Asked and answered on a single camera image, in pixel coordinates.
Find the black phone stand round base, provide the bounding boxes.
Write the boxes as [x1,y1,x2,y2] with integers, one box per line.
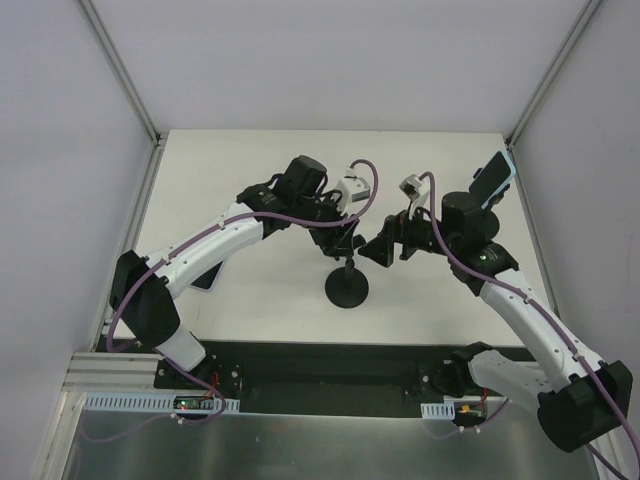
[324,234,369,309]

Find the phone with blue case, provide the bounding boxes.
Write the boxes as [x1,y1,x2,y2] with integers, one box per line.
[469,150,516,209]

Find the phone with purple case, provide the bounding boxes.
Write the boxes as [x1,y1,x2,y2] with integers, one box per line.
[190,263,223,291]

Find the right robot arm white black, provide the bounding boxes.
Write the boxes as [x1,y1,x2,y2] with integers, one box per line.
[358,192,633,452]

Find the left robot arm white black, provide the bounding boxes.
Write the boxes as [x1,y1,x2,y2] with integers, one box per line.
[109,155,378,389]

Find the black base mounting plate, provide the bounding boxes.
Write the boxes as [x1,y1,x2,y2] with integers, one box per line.
[152,340,522,416]

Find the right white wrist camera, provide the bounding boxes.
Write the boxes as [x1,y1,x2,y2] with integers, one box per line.
[399,174,431,220]

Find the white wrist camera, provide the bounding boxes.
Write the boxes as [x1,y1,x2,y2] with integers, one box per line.
[399,174,431,220]
[334,168,371,211]

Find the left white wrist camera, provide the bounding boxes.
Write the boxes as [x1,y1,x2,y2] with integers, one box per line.
[334,168,371,211]

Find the right aluminium table rail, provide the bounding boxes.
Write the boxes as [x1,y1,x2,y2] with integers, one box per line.
[507,142,621,480]

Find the aluminium table rail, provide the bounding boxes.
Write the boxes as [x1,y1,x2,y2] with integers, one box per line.
[32,133,169,479]
[507,142,621,480]

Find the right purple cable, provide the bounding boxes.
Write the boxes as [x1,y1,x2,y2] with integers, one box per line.
[417,170,640,480]

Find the right white cable duct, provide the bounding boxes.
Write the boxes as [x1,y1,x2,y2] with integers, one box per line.
[420,401,456,421]

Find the white cable duct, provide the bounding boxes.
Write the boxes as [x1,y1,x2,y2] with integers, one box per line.
[420,401,456,421]
[84,392,240,415]

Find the left aluminium table rail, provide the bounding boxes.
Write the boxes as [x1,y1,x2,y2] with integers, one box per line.
[32,133,169,479]

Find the right aluminium frame post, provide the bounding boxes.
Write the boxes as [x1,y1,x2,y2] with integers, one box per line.
[505,0,606,151]

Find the aluminium frame post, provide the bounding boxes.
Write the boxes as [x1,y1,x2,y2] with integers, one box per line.
[75,0,161,145]
[505,0,606,151]

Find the left white cable duct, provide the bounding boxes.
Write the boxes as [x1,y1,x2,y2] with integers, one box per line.
[84,392,240,415]

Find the left aluminium frame post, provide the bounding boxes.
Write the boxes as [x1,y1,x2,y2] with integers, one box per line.
[75,0,161,145]

